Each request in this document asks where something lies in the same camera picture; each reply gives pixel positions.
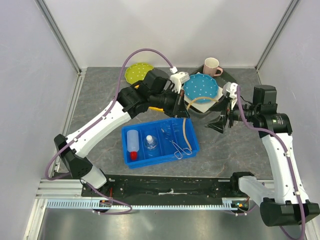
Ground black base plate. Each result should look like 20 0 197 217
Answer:
97 175 248 199

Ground wash bottle red cap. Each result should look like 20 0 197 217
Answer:
126 129 140 161

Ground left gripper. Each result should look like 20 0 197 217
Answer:
150 87 191 120

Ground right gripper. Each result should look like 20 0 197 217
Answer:
204 94 261 135

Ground green dotted plate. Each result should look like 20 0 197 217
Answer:
124 62 154 85

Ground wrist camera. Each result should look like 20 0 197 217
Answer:
169 66 190 93
222 82 238 110

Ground metal crucible tongs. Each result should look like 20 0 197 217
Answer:
161 128 192 160

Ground blue plastic organizer tray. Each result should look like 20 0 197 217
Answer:
121 118 200 169

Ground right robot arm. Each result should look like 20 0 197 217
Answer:
206 82 320 227

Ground cable duct rail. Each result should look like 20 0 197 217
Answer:
46 199 238 211

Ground pink mug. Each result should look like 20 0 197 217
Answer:
202 57 224 77

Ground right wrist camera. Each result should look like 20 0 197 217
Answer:
222 82 238 110

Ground yellow rubber tube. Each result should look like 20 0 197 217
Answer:
182 96 218 153

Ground glass flask white stopper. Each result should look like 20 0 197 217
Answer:
144 135 158 151

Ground yellow test tube rack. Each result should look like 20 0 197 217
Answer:
134 84 164 113

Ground white square plate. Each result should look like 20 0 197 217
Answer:
184 86 222 113

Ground blue dotted plate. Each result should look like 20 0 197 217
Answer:
183 73 219 100

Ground dark green tray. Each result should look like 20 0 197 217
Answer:
184 66 237 117

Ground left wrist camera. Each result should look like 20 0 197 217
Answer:
169 66 190 93

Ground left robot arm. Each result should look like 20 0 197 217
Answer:
54 68 190 197

